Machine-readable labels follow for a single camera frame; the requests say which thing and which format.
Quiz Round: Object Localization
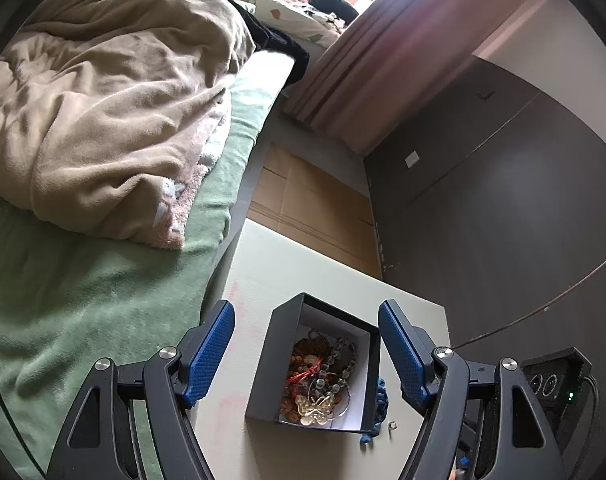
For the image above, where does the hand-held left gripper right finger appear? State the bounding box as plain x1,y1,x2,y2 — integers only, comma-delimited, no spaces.
378,300,568,480

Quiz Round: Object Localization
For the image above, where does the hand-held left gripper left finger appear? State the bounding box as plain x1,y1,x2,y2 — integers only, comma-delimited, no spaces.
46,300,235,480

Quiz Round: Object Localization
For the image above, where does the blue bead bracelet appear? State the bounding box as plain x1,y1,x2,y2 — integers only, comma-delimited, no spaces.
358,377,390,446

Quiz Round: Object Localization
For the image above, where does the black cardboard box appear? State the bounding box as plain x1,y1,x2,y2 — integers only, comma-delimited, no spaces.
245,292,382,434

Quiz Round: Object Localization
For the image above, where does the pile of jewelry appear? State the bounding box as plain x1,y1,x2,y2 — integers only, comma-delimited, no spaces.
281,330,359,428

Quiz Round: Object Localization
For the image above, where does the bed with green sheet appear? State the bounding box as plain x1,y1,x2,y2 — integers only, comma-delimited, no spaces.
0,52,294,480

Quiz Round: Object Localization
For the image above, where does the dark grey wardrobe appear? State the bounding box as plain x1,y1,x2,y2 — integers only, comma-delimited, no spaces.
363,55,606,361

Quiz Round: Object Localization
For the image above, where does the beige blanket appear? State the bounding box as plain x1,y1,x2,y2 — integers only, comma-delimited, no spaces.
0,0,256,251

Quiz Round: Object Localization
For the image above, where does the pink curtain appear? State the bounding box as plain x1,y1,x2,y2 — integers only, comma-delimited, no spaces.
280,0,558,153

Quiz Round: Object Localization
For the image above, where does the black cloth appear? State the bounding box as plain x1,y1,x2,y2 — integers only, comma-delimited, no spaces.
108,0,310,83

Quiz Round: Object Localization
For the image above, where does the patterned white bedding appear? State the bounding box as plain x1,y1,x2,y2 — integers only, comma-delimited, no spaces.
198,0,345,48

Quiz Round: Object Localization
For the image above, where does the black cushion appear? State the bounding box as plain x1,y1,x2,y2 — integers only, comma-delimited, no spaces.
310,0,360,26

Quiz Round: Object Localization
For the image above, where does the black braided cable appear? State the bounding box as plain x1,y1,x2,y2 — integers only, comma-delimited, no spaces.
585,374,602,413

